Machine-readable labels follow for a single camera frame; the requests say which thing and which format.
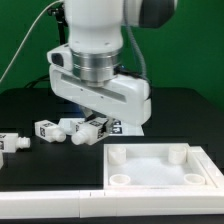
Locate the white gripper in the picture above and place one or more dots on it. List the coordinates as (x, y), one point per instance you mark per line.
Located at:
(124, 98)

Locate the white square tabletop tray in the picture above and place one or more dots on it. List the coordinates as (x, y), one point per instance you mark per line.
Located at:
(153, 166)

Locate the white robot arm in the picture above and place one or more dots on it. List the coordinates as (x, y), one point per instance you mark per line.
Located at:
(85, 70)

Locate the white fiducial marker sheet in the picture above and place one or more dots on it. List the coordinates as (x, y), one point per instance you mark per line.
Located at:
(119, 128)

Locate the white L-shaped fence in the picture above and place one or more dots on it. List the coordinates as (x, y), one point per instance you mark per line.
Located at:
(118, 202)

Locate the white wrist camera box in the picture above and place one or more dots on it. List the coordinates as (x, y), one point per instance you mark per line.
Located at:
(61, 56)

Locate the black camera stand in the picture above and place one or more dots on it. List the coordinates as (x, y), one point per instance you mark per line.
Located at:
(59, 14)

